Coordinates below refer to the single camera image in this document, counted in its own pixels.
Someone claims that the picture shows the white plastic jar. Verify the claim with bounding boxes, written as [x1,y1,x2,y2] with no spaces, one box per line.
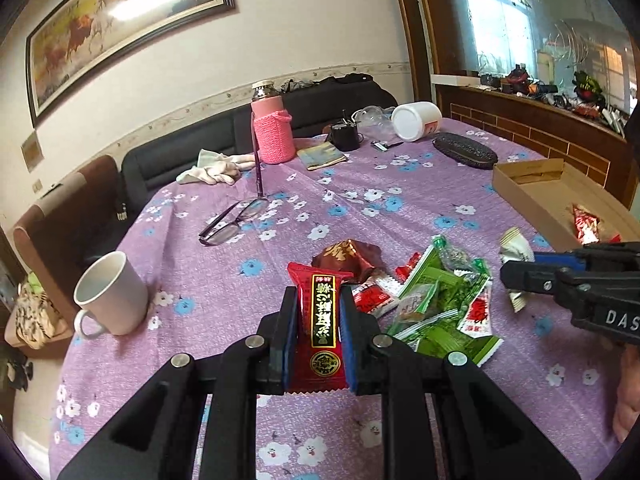
[391,101,443,142]

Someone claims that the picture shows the white ledge board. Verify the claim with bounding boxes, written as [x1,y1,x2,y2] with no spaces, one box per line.
[431,74,483,86]

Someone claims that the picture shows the brown shiny snack packet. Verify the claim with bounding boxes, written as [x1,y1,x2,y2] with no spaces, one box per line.
[311,240,386,283]

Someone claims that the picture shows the small greenish notebook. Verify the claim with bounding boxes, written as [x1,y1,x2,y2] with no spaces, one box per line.
[296,141,348,171]

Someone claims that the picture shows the red black-label snack packet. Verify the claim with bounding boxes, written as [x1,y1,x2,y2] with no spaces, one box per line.
[286,261,355,395]

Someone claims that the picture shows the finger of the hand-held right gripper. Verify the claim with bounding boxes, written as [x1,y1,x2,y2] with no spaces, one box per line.
[532,242,640,271]
[500,260,583,306]

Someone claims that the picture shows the floral cloth bag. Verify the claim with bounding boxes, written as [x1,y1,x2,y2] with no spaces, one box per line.
[12,270,71,351]

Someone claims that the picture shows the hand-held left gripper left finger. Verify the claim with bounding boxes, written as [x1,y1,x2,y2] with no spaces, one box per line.
[57,286,301,480]

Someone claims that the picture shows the white gloves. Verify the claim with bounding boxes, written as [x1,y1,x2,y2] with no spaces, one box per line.
[176,149,257,186]

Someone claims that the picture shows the dark clothes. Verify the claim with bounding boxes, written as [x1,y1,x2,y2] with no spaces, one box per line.
[280,74,376,92]

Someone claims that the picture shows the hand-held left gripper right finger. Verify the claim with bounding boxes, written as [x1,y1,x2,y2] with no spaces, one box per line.
[339,290,581,480]

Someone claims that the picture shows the black sofa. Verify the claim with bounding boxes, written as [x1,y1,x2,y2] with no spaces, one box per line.
[121,77,398,206]

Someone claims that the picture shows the red shiny snack packet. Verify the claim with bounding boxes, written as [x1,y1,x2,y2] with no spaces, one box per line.
[571,204,621,246]

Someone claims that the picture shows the row of ledge items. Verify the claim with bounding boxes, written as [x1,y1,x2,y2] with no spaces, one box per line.
[460,60,631,133]

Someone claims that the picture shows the brown armchair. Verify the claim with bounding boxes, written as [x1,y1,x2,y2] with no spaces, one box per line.
[12,155,123,361]

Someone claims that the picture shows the yellow wall notice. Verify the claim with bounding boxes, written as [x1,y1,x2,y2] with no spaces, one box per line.
[21,130,44,171]

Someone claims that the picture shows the framed horse painting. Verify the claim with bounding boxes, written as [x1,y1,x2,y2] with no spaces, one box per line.
[25,0,236,128]

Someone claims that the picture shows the purple-framed eyeglasses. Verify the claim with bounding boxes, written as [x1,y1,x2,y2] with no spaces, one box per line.
[198,110,271,247]

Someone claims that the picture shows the purple floral tablecloth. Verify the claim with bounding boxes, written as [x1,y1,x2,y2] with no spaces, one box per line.
[50,117,631,480]

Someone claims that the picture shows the white green candy packet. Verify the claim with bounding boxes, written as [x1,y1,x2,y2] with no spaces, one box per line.
[499,226,536,313]

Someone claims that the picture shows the wooden glass partition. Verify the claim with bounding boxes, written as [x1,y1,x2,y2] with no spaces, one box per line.
[390,0,640,211]

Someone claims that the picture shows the person's right forearm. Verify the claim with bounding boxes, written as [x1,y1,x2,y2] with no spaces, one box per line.
[612,345,640,443]

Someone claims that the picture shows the pink knit-sleeved bottle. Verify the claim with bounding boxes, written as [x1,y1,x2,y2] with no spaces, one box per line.
[250,80,296,165]

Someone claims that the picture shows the pile of mixed snack packets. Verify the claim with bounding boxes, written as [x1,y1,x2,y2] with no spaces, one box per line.
[350,234,504,368]

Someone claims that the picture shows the black glasses case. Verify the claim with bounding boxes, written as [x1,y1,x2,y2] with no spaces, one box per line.
[432,132,498,170]

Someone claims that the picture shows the cardboard box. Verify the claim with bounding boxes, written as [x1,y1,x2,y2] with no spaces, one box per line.
[492,157,640,253]

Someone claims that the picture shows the white mug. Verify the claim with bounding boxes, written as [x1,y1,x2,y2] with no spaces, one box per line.
[73,251,150,338]

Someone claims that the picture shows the wooden stool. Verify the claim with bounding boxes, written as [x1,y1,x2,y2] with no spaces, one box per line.
[5,325,71,361]

